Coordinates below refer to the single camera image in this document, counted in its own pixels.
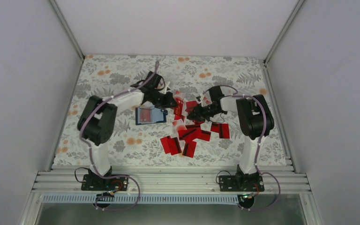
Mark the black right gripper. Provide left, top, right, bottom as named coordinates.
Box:
left=187, top=103, right=221, bottom=122

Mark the navy blue card holder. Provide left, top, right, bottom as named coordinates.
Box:
left=135, top=106, right=168, bottom=125

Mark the red chip card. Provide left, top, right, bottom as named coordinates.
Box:
left=173, top=98, right=184, bottom=116

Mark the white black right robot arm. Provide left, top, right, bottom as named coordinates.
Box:
left=187, top=85, right=275, bottom=191

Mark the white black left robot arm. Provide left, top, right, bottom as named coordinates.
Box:
left=77, top=72, right=178, bottom=190

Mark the red card pile centre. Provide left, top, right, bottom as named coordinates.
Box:
left=178, top=125, right=211, bottom=143

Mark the red card far right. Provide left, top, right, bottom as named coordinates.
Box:
left=210, top=122, right=230, bottom=139

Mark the red card front bottom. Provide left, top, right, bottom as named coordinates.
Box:
left=182, top=141, right=197, bottom=158

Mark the red card front middle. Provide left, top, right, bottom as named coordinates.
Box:
left=168, top=138, right=182, bottom=155

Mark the red card front left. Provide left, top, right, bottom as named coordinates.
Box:
left=160, top=136, right=171, bottom=154

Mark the floral patterned table cloth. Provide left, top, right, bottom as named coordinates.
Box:
left=53, top=54, right=287, bottom=167

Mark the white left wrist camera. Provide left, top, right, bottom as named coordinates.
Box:
left=162, top=82, right=171, bottom=94

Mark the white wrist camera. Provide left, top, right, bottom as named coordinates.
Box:
left=197, top=96, right=211, bottom=107
left=162, top=82, right=171, bottom=94

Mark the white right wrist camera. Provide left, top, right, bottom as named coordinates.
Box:
left=197, top=96, right=211, bottom=107

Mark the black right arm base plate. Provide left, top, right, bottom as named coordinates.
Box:
left=218, top=174, right=265, bottom=192

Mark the grey slotted cable duct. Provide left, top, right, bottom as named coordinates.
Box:
left=41, top=193, right=238, bottom=205

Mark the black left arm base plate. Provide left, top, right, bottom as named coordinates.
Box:
left=81, top=173, right=128, bottom=191

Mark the aluminium front rail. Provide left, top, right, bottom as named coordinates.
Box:
left=32, top=165, right=311, bottom=194

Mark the aluminium left corner post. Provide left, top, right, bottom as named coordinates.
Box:
left=48, top=0, right=85, bottom=62

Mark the aluminium corner post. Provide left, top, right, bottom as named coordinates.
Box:
left=48, top=0, right=85, bottom=62
left=263, top=0, right=306, bottom=66

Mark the aluminium right corner post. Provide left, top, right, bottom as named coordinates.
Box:
left=263, top=0, right=306, bottom=66

